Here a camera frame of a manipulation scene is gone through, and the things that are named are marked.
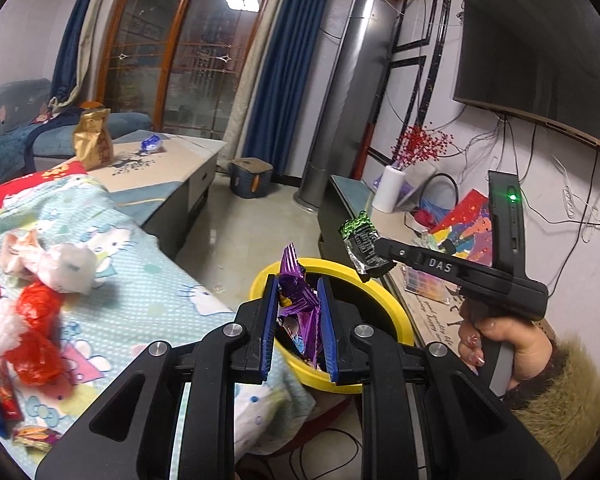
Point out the blue fabric sofa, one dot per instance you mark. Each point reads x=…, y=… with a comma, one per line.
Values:
x=15, y=130

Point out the blue curtain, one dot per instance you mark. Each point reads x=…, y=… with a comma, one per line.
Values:
x=285, y=70
x=77, y=30

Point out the purple foil wrapper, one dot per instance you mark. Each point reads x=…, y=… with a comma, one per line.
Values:
x=300, y=305

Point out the grey coffee table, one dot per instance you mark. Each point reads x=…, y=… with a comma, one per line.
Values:
x=180, y=170

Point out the clear paint palette box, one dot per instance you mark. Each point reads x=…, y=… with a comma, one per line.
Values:
x=430, y=282

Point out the blue and white wrapper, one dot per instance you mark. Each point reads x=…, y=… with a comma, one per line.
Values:
x=151, y=143

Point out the yellow plastic bin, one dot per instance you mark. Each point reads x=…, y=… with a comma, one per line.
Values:
x=380, y=305

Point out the colourful striped candy wrapper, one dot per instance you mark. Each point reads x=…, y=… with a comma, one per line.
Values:
x=37, y=436

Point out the cartoon cat printed blanket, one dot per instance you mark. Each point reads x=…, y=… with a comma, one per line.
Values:
x=145, y=290

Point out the colourful painting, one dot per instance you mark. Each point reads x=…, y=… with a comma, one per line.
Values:
x=467, y=230

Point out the dark television cabinet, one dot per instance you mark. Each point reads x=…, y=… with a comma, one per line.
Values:
x=342, y=210

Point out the silver tower air conditioner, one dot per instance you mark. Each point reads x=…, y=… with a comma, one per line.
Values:
x=345, y=105

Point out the red berry branches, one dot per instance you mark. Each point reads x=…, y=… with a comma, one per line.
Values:
x=422, y=142

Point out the person's right hand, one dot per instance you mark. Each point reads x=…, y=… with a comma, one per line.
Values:
x=522, y=347

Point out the red plastic bag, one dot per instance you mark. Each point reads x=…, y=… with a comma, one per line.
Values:
x=35, y=330

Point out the grey and orange toolbox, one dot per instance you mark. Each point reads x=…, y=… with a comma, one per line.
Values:
x=250, y=177

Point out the person's right forearm fur sleeve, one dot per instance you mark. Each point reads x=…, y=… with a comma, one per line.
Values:
x=570, y=400

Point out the gold foil bag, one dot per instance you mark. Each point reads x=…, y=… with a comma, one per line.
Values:
x=92, y=140

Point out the red printed cloth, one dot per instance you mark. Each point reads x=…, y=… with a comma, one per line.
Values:
x=35, y=182

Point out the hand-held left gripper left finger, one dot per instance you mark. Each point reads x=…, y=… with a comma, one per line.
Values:
x=267, y=330

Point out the green and black wrapper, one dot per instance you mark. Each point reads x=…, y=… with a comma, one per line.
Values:
x=362, y=245

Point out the white vase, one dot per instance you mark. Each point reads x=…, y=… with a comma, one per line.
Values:
x=387, y=190

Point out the red snack packet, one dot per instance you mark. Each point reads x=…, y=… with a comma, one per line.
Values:
x=7, y=392

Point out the black television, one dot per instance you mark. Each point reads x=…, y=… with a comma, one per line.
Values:
x=525, y=45

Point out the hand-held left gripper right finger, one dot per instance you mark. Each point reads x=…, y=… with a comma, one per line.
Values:
x=328, y=332

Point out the white and pink plastic bag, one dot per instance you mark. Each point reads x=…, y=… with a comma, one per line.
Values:
x=65, y=262

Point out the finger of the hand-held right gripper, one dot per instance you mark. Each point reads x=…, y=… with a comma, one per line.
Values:
x=385, y=250

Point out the wooden framed glass door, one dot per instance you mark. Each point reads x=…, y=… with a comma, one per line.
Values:
x=180, y=45

